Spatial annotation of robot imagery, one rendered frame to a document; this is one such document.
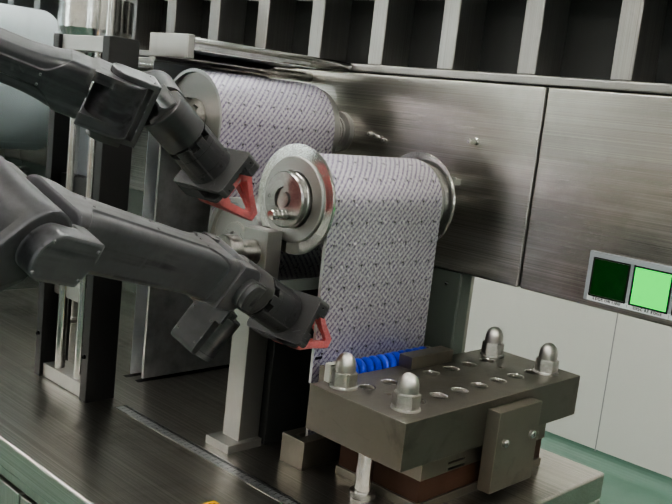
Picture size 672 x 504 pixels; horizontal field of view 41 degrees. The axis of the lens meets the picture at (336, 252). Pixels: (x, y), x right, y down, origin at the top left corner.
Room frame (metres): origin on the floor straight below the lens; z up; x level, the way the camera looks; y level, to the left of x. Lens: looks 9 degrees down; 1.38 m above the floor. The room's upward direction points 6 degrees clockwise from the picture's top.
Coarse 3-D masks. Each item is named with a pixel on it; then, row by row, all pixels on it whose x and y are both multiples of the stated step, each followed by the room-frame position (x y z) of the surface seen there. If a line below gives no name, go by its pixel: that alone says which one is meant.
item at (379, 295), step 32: (352, 256) 1.18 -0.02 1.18; (384, 256) 1.23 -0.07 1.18; (416, 256) 1.28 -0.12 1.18; (320, 288) 1.14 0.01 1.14; (352, 288) 1.18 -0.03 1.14; (384, 288) 1.23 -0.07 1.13; (416, 288) 1.28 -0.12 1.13; (352, 320) 1.19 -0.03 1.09; (384, 320) 1.24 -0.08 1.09; (416, 320) 1.29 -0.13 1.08; (320, 352) 1.15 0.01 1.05; (352, 352) 1.19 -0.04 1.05; (384, 352) 1.24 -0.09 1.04
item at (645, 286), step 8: (640, 272) 1.18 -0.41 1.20; (648, 272) 1.17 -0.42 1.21; (656, 272) 1.16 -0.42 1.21; (640, 280) 1.18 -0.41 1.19; (648, 280) 1.17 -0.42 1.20; (656, 280) 1.16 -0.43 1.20; (664, 280) 1.15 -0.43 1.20; (632, 288) 1.18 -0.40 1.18; (640, 288) 1.17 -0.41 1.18; (648, 288) 1.17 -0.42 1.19; (656, 288) 1.16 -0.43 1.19; (664, 288) 1.15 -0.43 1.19; (632, 296) 1.18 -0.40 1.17; (640, 296) 1.17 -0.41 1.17; (648, 296) 1.17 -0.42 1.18; (656, 296) 1.16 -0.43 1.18; (664, 296) 1.15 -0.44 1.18; (640, 304) 1.17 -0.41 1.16; (648, 304) 1.16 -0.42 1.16; (656, 304) 1.16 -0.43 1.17; (664, 304) 1.15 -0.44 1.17
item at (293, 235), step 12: (288, 156) 1.19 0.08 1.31; (276, 168) 1.20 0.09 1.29; (288, 168) 1.18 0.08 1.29; (300, 168) 1.17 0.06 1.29; (312, 168) 1.15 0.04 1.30; (312, 180) 1.15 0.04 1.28; (264, 192) 1.21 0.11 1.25; (312, 192) 1.15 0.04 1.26; (264, 204) 1.21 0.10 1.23; (312, 204) 1.15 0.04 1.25; (444, 204) 1.32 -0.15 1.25; (312, 216) 1.15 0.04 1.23; (276, 228) 1.19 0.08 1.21; (288, 228) 1.17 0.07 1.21; (300, 228) 1.16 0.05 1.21; (312, 228) 1.14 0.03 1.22; (288, 240) 1.17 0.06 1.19; (300, 240) 1.16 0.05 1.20
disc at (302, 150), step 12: (300, 144) 1.18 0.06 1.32; (276, 156) 1.21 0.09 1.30; (300, 156) 1.17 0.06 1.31; (312, 156) 1.16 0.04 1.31; (264, 168) 1.22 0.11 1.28; (324, 168) 1.14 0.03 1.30; (264, 180) 1.22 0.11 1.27; (324, 180) 1.14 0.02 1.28; (324, 192) 1.14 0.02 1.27; (324, 204) 1.14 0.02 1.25; (264, 216) 1.21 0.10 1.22; (324, 216) 1.14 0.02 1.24; (324, 228) 1.13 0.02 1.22; (312, 240) 1.15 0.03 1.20; (288, 252) 1.18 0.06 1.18; (300, 252) 1.16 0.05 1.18
